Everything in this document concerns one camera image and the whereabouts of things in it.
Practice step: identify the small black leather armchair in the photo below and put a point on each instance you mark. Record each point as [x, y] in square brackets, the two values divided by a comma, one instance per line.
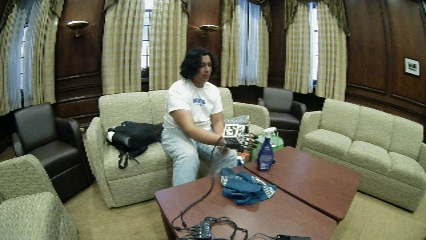
[281, 106]

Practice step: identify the flat black device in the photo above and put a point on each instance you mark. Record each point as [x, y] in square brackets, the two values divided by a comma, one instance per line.
[290, 237]

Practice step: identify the large black leather armchair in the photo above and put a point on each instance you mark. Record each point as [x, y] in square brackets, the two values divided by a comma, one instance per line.
[44, 143]

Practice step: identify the patterned grey cushion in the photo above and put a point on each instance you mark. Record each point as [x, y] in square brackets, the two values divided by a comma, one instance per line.
[240, 120]

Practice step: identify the beige textured armchair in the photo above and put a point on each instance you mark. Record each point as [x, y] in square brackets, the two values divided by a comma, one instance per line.
[31, 206]

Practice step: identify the framed wall picture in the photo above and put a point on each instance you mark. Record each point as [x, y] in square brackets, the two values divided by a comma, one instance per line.
[412, 66]

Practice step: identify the small orange capped bottle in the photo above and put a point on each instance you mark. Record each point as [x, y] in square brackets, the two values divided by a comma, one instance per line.
[244, 156]

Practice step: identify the beige three-seat sofa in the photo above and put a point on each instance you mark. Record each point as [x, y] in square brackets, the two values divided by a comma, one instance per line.
[128, 173]

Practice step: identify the beige two-seat sofa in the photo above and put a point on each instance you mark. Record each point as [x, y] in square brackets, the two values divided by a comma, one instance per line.
[368, 150]

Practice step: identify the black jacket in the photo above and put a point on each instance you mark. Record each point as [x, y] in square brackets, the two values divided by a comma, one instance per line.
[133, 136]

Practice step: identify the white marker cube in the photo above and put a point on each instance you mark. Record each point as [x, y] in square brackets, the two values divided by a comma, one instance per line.
[235, 130]

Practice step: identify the brass wall lamp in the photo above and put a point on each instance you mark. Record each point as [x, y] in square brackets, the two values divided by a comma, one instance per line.
[208, 27]
[77, 24]

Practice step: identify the blue patterned cloth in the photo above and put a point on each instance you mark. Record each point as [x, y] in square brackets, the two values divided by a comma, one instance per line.
[244, 188]

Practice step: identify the row of beige checked curtains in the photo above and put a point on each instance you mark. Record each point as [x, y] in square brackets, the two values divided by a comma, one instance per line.
[121, 50]

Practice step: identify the blue spray bottle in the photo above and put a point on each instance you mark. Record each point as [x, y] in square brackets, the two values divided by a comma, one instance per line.
[265, 155]

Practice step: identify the the person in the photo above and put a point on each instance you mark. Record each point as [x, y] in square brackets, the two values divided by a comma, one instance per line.
[191, 100]

